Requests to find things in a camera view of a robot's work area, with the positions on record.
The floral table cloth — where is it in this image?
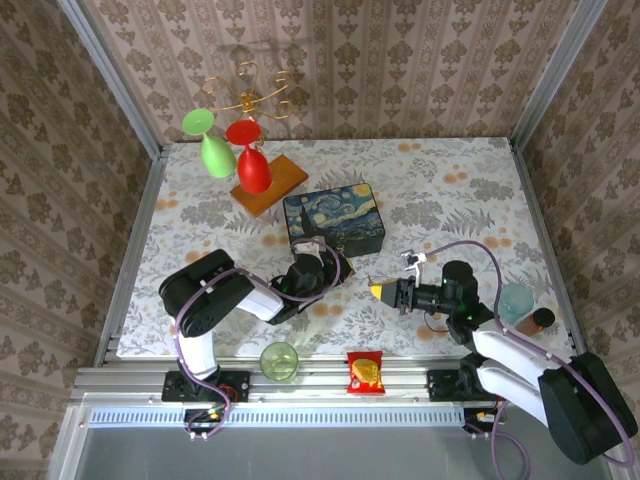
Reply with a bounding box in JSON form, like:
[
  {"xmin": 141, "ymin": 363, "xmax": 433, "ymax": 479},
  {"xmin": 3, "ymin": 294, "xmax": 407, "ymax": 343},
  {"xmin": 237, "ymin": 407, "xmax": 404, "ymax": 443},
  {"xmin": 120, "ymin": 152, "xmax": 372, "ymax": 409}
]
[{"xmin": 115, "ymin": 137, "xmax": 575, "ymax": 359}]

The green transparent plastic cup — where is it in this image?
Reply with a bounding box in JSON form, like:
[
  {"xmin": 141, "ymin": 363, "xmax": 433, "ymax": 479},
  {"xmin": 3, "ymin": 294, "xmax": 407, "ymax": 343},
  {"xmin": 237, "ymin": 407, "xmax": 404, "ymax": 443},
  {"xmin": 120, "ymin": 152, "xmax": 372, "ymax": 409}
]
[{"xmin": 259, "ymin": 341, "xmax": 300, "ymax": 385}]

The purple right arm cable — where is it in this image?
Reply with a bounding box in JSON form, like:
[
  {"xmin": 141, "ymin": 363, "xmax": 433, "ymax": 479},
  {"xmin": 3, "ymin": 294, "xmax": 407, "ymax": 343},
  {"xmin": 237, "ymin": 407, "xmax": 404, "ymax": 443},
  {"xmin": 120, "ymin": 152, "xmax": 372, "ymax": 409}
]
[{"xmin": 422, "ymin": 240, "xmax": 640, "ymax": 479}]

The aluminium frame post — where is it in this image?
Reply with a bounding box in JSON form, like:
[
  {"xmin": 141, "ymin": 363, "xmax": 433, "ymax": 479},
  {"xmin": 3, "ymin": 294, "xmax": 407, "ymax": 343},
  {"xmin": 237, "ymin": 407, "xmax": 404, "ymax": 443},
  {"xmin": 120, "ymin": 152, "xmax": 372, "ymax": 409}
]
[
  {"xmin": 55, "ymin": 0, "xmax": 165, "ymax": 159},
  {"xmin": 508, "ymin": 0, "xmax": 611, "ymax": 149}
]

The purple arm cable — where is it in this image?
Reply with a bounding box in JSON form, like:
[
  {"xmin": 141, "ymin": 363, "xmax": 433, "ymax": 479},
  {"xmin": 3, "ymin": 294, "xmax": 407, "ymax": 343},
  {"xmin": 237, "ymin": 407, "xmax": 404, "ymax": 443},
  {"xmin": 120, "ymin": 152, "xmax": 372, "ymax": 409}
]
[
  {"xmin": 172, "ymin": 238, "xmax": 344, "ymax": 441},
  {"xmin": 422, "ymin": 240, "xmax": 640, "ymax": 479}
]

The black connector block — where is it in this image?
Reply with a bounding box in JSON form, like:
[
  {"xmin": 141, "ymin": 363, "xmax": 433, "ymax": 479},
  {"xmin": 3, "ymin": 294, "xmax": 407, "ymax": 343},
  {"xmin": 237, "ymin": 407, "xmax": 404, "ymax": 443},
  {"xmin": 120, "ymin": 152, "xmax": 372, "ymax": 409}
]
[
  {"xmin": 462, "ymin": 407, "xmax": 507, "ymax": 435},
  {"xmin": 182, "ymin": 407, "xmax": 227, "ymax": 437}
]

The light blue plastic cup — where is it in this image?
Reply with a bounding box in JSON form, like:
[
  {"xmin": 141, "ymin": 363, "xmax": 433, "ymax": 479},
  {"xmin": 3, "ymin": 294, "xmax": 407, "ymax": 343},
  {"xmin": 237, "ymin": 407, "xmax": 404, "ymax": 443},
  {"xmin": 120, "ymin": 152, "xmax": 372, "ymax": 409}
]
[{"xmin": 499, "ymin": 282, "xmax": 535, "ymax": 326}]

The white slotted cable duct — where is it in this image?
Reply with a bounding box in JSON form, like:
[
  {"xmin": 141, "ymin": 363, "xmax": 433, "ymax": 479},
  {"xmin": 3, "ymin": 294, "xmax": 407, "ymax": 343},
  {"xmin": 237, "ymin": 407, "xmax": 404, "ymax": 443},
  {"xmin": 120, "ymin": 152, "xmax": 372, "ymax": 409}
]
[{"xmin": 87, "ymin": 406, "xmax": 465, "ymax": 427}]

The green plastic wine glass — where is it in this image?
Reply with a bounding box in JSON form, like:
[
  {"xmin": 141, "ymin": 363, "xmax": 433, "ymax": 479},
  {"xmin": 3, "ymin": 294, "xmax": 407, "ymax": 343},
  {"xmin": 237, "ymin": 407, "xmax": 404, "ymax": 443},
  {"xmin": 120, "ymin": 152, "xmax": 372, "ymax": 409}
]
[{"xmin": 181, "ymin": 108, "xmax": 238, "ymax": 179}]

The starry night painted box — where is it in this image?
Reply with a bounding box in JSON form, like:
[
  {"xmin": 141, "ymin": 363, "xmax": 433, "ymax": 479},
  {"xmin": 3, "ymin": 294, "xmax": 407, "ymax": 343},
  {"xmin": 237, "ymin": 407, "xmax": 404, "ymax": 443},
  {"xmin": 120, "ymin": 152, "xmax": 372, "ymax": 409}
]
[{"xmin": 282, "ymin": 182, "xmax": 387, "ymax": 260}]

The red snack packet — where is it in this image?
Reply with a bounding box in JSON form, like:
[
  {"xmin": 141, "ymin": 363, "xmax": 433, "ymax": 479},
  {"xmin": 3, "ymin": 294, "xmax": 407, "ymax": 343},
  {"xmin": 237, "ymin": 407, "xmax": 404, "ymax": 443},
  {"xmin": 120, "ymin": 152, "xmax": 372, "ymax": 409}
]
[{"xmin": 346, "ymin": 350, "xmax": 387, "ymax": 396}]

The aluminium frame rail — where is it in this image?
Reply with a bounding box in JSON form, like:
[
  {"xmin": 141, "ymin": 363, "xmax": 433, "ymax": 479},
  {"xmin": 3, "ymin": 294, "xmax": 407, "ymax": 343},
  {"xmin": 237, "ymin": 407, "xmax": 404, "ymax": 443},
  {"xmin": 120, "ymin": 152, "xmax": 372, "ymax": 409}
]
[{"xmin": 69, "ymin": 363, "xmax": 617, "ymax": 402}]

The brown bottle black cap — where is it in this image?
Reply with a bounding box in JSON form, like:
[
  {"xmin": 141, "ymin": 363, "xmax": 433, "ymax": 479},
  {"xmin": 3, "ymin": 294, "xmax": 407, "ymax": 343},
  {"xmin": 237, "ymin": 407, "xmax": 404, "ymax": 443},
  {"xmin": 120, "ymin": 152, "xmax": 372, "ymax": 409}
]
[{"xmin": 516, "ymin": 307, "xmax": 557, "ymax": 336}]

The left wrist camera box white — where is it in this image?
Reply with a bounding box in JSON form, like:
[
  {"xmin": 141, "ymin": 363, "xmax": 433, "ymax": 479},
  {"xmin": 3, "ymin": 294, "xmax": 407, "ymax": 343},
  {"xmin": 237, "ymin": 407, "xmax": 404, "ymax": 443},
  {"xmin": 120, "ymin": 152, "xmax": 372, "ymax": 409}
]
[{"xmin": 291, "ymin": 238, "xmax": 329, "ymax": 256}]

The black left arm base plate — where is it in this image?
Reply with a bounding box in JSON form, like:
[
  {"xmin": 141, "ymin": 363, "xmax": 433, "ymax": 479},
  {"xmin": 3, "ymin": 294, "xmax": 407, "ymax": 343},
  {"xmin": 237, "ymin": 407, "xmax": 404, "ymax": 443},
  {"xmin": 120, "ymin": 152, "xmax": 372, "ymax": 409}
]
[{"xmin": 162, "ymin": 370, "xmax": 251, "ymax": 404}]

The red plastic wine glass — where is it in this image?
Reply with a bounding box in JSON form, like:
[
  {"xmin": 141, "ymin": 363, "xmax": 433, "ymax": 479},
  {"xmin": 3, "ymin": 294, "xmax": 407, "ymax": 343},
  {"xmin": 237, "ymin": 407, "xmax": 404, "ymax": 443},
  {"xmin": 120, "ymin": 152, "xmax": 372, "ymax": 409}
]
[{"xmin": 225, "ymin": 119, "xmax": 274, "ymax": 195}]

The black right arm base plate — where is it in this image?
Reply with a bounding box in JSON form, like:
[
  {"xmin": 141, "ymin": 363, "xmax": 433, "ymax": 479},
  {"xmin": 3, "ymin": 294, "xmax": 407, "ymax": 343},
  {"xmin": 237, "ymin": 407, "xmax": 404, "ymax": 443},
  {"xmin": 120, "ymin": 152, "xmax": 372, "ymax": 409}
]
[{"xmin": 426, "ymin": 368, "xmax": 506, "ymax": 403}]

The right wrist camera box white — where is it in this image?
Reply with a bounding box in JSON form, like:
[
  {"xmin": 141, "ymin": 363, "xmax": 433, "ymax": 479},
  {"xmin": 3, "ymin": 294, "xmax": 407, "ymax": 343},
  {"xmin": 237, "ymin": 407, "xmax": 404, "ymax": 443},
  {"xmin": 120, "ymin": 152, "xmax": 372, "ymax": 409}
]
[{"xmin": 399, "ymin": 248, "xmax": 429, "ymax": 275}]

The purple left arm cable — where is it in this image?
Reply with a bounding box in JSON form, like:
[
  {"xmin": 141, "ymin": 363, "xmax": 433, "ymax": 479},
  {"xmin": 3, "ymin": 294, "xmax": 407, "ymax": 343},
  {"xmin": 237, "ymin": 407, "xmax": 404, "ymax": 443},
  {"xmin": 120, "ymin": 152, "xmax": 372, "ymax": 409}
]
[{"xmin": 172, "ymin": 238, "xmax": 344, "ymax": 441}]

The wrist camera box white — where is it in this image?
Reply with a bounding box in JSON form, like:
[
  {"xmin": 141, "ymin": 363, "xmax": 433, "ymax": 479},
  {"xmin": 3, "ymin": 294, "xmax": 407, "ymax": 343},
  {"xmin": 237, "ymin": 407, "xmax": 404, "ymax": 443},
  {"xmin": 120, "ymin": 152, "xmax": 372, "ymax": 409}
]
[
  {"xmin": 291, "ymin": 238, "xmax": 329, "ymax": 256},
  {"xmin": 399, "ymin": 248, "xmax": 429, "ymax": 275}
]

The gold wire rack wooden base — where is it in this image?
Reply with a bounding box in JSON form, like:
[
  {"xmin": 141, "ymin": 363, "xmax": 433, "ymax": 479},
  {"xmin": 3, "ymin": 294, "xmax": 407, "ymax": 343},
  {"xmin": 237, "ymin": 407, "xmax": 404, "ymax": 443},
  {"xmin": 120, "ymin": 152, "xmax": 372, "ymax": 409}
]
[{"xmin": 202, "ymin": 62, "xmax": 310, "ymax": 219}]

